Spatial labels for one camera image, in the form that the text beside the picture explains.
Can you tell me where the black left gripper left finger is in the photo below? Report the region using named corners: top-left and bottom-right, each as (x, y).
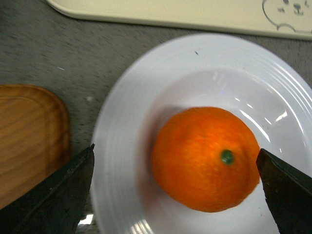
top-left (0, 145), bottom-right (95, 234)

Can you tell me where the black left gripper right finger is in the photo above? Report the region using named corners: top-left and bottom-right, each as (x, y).
top-left (256, 149), bottom-right (312, 234)

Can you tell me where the orange fruit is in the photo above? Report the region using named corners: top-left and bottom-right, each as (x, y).
top-left (152, 107), bottom-right (260, 213)

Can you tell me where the white round plate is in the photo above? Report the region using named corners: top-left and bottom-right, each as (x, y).
top-left (91, 34), bottom-right (312, 234)

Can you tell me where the brown wooden cutting board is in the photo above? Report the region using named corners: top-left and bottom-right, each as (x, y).
top-left (0, 84), bottom-right (71, 208)

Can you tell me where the cream bear serving tray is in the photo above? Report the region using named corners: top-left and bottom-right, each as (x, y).
top-left (48, 0), bottom-right (312, 40)

